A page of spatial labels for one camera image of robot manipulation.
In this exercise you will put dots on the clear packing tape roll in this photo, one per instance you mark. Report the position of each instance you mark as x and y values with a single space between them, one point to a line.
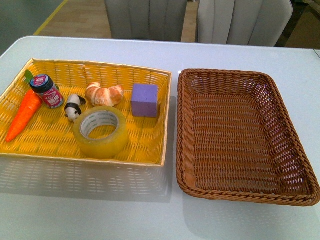
101 132

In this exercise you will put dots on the brown wicker basket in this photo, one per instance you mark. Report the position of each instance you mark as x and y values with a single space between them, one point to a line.
236 141

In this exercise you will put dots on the purple foam cube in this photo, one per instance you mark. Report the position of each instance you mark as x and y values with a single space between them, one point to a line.
144 100

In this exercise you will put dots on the toy croissant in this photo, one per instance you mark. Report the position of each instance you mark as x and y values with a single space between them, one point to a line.
102 96

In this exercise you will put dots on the toy panda figure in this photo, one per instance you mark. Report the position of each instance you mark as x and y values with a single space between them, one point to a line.
72 108

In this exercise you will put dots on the left grey upholstered chair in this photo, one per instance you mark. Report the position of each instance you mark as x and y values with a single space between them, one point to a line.
156 20

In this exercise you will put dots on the grey upholstered chair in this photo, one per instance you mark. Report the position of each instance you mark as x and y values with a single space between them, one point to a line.
242 22
156 20

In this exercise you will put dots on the small dark labelled jar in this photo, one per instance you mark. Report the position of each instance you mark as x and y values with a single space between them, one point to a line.
46 89

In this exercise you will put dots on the toy orange carrot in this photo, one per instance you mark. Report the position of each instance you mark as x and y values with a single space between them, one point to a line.
30 104

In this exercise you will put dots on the right grey upholstered chair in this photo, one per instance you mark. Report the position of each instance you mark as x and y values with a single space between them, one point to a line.
242 22

